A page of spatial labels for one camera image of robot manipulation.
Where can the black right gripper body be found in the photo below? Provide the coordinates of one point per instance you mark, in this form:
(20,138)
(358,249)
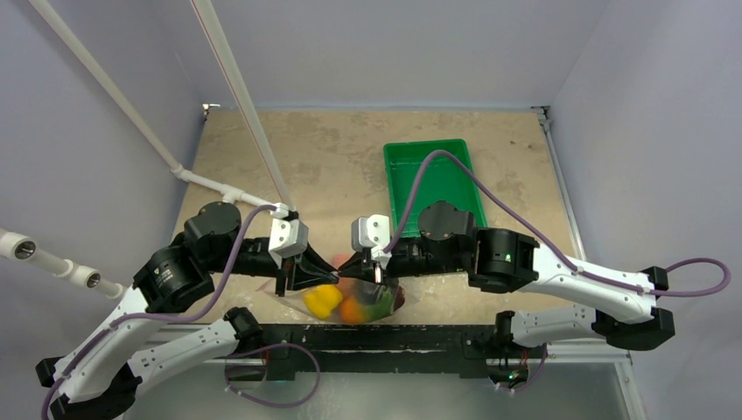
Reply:
(375,264)

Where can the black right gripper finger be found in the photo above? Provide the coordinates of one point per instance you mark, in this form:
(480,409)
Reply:
(368,272)
(360,260)

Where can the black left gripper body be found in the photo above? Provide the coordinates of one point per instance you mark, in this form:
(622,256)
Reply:
(250,260)

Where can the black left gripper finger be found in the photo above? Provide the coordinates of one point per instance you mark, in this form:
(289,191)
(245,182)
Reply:
(304,280)
(312,262)

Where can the orange toy pumpkin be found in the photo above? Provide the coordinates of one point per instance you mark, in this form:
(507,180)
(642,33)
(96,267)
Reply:
(340,259)

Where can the yellow toy bell pepper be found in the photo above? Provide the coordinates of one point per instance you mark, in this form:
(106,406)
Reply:
(322,300)

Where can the dark red toy apple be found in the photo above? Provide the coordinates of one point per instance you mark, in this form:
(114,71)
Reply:
(399,298)

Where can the clear pink zip top bag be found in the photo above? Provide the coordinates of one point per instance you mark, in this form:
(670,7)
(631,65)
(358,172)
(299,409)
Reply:
(362,290)

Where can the orange green toy mango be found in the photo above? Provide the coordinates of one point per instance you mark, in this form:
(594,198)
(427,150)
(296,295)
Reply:
(354,312)

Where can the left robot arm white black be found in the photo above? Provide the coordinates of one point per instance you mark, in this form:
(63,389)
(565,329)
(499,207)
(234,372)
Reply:
(103,376)

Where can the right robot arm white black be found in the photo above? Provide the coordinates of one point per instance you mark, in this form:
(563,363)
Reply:
(618,307)

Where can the green plastic tray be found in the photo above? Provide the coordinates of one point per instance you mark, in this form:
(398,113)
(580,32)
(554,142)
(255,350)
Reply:
(442,180)

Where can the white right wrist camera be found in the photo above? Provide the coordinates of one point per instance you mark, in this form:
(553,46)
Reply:
(372,233)

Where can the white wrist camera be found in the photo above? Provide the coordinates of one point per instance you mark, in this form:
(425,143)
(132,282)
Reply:
(372,233)
(288,235)

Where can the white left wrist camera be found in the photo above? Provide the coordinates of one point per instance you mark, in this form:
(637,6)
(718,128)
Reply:
(288,235)

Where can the white pvc pipe frame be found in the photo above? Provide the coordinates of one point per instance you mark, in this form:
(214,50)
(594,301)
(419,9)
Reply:
(22,248)

